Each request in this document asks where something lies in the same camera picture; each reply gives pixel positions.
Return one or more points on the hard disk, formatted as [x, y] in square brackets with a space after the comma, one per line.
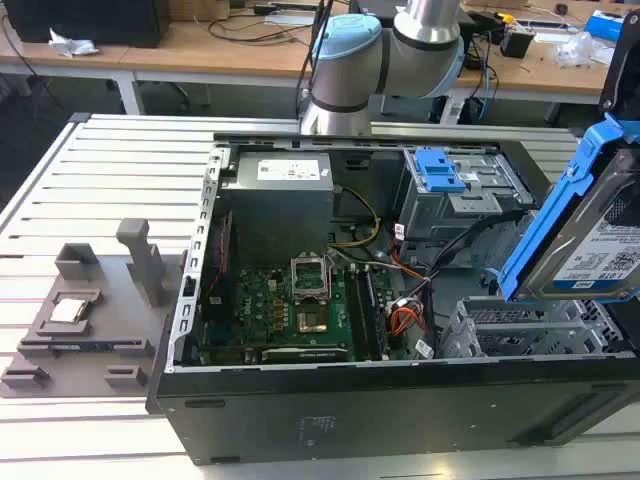
[580, 220]

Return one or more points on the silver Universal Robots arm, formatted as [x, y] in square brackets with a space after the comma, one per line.
[350, 55]

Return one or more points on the grey metal disk bay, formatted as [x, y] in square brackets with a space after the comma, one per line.
[530, 325]

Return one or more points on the blue white box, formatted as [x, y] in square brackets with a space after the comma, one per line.
[605, 25]

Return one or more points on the clear plastic bag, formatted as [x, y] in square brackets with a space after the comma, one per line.
[575, 47]

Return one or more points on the small black box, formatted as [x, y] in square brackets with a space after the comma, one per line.
[517, 42]

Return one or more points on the grey optical drive cage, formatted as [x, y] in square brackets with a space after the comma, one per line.
[460, 200]

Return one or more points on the blue drive latch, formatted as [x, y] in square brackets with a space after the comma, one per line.
[440, 172]

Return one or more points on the RAM stick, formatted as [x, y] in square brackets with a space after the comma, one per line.
[372, 315]

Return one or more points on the grey power supply unit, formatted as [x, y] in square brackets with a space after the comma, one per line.
[280, 195]

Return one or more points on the black open PC case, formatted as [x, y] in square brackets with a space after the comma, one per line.
[390, 400]

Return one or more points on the green motherboard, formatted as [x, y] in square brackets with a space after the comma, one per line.
[280, 310]

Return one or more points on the wooden desk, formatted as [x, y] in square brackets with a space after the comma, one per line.
[200, 55]

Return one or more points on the black graphics card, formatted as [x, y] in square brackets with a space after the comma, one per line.
[300, 355]

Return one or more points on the black case fan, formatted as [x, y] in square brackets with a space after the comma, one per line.
[222, 260]

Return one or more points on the crumpled white paper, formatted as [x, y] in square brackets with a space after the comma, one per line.
[70, 42]

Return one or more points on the grey parts rack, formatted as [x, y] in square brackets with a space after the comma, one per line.
[85, 325]

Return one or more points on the silver CPU chip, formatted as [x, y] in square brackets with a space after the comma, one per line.
[67, 311]

